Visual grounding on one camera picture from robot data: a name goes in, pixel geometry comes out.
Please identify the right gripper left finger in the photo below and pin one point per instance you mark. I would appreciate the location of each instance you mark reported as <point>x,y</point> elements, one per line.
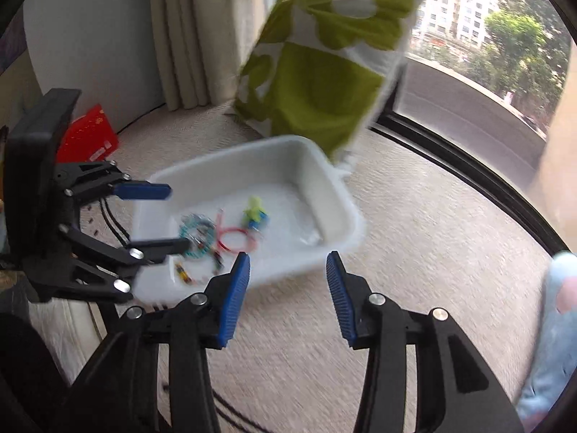
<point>150,373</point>

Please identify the red paper packet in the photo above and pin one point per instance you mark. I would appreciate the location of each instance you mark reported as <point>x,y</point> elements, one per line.
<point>89,138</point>

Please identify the white plastic tray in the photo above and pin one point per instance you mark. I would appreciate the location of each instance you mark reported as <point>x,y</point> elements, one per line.
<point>310,211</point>

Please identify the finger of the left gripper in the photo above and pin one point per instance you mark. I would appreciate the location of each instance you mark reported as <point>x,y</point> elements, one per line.
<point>88,182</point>
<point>69,264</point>

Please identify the green white patterned pillow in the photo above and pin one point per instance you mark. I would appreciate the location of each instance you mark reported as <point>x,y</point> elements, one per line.
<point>324,69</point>

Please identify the black window frame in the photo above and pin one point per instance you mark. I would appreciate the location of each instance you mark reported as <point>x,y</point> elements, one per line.
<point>476,92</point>

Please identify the green blue toy charm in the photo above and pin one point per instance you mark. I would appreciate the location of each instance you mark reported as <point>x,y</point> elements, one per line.
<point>254,216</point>

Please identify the beige curtain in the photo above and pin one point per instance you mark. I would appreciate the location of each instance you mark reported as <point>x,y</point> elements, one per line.
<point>200,46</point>

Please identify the blue cloud plush pillow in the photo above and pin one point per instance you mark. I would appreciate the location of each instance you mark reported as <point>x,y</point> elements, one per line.
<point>555,353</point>

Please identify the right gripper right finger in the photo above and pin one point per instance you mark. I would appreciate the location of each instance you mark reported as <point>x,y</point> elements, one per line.
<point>456,389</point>

